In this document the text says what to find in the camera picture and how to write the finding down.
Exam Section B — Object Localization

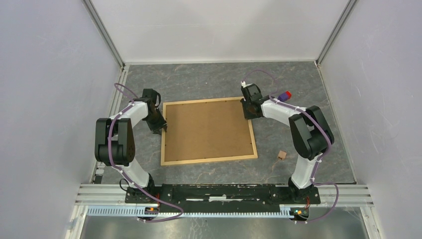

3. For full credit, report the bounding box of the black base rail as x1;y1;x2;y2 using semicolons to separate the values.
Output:
125;184;321;215

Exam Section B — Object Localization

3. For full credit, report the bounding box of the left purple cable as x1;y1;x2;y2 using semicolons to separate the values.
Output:
108;83;185;223

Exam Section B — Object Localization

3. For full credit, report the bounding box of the brown backing board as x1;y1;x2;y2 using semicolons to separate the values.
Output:
164;99;254;162

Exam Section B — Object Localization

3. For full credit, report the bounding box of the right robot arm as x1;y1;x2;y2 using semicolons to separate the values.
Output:
240;81;334;203

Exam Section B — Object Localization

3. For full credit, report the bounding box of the purple and red block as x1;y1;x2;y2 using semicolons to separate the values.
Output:
277;91;292;102

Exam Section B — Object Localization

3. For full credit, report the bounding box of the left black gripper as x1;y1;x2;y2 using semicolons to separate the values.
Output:
145;108;168;136

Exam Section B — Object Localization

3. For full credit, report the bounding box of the wooden picture frame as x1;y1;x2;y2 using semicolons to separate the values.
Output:
160;96;258;167

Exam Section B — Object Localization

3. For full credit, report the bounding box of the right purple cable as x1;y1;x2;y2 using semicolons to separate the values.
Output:
243;69;340;224

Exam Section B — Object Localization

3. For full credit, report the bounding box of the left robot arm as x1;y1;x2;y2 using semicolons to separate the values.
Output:
95;89;167;203

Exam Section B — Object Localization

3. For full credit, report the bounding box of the small brown cube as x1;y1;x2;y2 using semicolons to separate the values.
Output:
277;150;287;160

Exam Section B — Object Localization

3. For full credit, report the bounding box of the purple cable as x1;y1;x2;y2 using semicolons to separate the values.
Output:
243;69;340;224
108;83;185;223

